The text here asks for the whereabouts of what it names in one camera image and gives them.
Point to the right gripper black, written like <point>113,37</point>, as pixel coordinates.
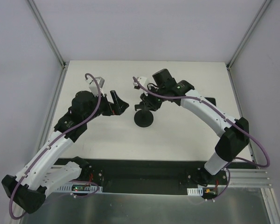
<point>148,101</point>

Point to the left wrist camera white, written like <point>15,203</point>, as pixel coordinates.
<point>95,86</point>

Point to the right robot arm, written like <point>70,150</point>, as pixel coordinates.
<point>232,132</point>

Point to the right white cable duct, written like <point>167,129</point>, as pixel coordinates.
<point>195,191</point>

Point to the aluminium frame post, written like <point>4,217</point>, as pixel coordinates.
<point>46,33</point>
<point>260,13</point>

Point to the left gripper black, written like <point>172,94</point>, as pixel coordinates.
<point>109,106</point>

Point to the aluminium rail profile front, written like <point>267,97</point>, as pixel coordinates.
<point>242,178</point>

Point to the black smartphone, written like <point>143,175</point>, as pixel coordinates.
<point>210,101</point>

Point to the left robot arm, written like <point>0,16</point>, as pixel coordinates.
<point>84,107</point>

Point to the black phone stand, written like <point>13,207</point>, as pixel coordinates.
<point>143,116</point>

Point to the left white cable duct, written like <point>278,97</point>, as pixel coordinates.
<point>74,187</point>

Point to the left aluminium frame post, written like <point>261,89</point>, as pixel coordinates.
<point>46,33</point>

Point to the white cable duct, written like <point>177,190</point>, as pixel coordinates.
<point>195,191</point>
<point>74,187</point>

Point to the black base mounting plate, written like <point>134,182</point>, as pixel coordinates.
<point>150,177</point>

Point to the right aluminium frame post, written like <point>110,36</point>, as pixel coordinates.
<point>260,13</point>

